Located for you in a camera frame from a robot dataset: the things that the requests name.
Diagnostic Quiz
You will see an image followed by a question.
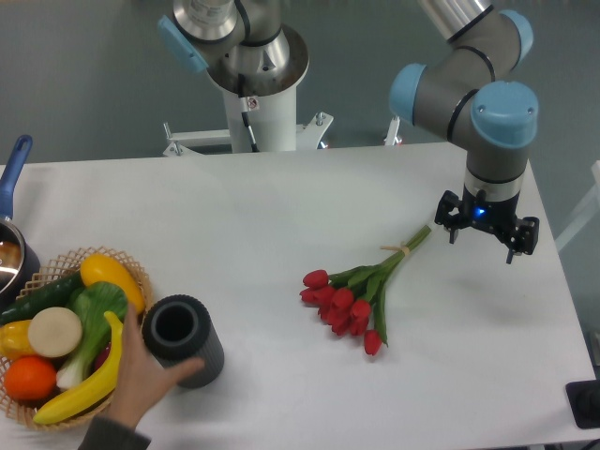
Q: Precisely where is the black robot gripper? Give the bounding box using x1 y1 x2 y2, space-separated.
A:
434 181 539 264

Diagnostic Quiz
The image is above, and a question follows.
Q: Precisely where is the dark grey ribbed vase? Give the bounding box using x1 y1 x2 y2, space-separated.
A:
142 294 225 389

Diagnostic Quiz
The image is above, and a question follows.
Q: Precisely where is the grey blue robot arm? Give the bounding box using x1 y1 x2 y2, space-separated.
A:
389 1 539 257

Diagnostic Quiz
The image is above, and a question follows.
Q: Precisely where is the grey sleeved forearm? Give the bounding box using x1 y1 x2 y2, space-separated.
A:
78 416 151 450

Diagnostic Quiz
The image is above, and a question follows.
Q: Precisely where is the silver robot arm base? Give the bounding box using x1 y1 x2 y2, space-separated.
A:
157 1 309 97

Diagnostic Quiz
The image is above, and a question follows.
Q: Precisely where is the bare human hand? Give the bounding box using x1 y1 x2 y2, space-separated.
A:
106 304 204 430

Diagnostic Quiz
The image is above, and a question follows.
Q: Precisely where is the red tulip bouquet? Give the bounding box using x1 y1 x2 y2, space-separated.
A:
299 225 432 356

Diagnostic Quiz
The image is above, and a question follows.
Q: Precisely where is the black device at edge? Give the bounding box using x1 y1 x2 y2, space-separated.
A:
565 380 600 429

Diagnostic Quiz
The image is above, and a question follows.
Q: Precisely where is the yellow lemon squash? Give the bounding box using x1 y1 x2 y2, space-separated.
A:
80 252 147 314

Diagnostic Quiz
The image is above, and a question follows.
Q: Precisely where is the green bok choy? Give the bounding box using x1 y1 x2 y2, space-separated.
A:
56 281 128 391

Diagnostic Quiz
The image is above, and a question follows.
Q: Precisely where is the yellow banana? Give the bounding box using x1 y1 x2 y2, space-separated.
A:
33 311 124 426

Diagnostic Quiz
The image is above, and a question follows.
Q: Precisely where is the green cucumber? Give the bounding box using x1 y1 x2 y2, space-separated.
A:
1 271 83 326

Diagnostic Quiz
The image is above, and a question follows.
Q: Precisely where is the beige round radish slice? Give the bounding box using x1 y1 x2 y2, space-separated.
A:
27 307 83 358

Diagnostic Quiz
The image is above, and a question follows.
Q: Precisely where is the orange fruit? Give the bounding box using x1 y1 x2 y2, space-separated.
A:
4 356 56 400

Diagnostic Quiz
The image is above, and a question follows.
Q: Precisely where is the yellow bell pepper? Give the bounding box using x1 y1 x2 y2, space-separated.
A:
0 320 37 361

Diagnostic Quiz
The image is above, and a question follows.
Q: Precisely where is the woven wicker basket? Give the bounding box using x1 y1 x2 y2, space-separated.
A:
1 247 154 432

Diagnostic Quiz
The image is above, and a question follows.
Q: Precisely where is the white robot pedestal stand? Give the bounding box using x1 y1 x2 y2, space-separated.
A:
163 84 334 157

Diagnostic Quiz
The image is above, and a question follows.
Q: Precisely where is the blue handled saucepan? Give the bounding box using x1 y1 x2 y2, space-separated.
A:
1 135 40 311

